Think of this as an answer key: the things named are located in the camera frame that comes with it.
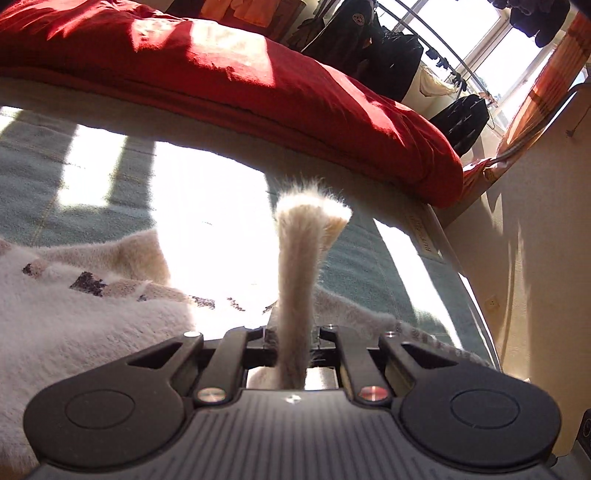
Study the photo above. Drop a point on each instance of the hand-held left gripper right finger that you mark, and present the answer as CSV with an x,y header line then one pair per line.
x,y
355,360

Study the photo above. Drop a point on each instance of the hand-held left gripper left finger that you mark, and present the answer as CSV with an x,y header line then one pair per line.
x,y
221,360

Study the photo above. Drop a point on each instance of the white fuzzy sweater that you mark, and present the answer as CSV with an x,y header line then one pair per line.
x,y
69,332

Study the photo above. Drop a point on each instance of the orange hanging clothes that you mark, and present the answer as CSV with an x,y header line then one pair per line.
x,y
244,9

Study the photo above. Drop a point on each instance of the green plaid bed sheet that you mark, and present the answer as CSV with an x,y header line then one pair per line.
x,y
46,175

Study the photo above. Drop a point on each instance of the black hanging jacket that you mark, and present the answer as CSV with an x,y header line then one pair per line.
x,y
461,124

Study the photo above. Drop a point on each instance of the red quilt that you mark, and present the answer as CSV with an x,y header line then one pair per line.
x,y
231,78

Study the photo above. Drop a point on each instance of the white hanging garment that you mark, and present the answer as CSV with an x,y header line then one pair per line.
x,y
434,83

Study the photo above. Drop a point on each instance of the dark hanging jackets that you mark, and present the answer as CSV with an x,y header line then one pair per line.
x,y
369,50

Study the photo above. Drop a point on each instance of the orange curtain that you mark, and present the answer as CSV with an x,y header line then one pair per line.
x,y
540,101

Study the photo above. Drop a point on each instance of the wall socket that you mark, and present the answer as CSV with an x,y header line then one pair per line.
x,y
492,303

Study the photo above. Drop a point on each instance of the metal clothes rail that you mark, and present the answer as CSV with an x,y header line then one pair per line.
x,y
443,44

